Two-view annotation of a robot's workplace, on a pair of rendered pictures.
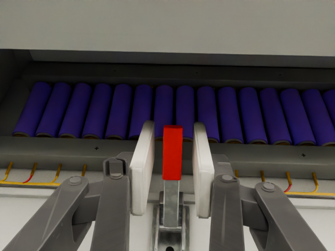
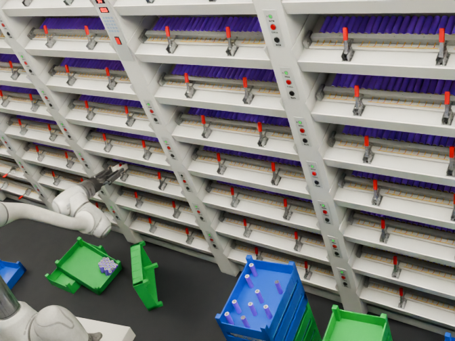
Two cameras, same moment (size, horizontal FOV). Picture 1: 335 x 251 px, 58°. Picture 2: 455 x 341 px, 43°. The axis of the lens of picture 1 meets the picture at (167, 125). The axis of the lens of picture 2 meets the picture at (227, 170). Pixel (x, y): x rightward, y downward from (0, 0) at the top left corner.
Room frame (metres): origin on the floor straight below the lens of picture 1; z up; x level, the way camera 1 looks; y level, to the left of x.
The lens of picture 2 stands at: (-1.23, -2.07, 2.16)
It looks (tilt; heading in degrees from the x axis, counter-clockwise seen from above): 37 degrees down; 45
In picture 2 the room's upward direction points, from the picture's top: 22 degrees counter-clockwise
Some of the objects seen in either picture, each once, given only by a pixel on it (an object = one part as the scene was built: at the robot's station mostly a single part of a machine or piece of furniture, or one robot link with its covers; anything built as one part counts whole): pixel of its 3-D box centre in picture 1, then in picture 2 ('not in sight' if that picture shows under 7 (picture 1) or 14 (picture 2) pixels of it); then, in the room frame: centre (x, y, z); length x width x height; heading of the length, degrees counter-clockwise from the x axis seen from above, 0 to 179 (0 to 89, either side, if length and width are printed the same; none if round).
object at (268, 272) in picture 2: not in sight; (258, 296); (-0.27, -1.03, 0.52); 0.30 x 0.20 x 0.08; 6
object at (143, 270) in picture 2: not in sight; (146, 275); (-0.10, -0.11, 0.10); 0.30 x 0.08 x 0.20; 43
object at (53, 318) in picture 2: not in sight; (57, 329); (-0.65, -0.20, 0.43); 0.18 x 0.16 x 0.22; 110
